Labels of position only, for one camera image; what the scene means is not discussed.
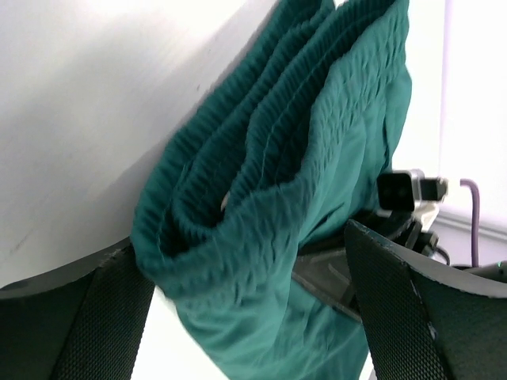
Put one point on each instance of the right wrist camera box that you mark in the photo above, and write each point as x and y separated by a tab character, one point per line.
407	190

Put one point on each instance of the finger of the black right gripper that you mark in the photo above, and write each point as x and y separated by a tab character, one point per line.
321	268

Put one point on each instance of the green shorts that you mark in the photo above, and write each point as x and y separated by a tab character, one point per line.
280	154

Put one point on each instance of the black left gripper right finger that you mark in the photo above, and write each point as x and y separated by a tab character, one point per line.
424	319

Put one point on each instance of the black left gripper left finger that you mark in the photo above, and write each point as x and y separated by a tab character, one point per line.
84	320

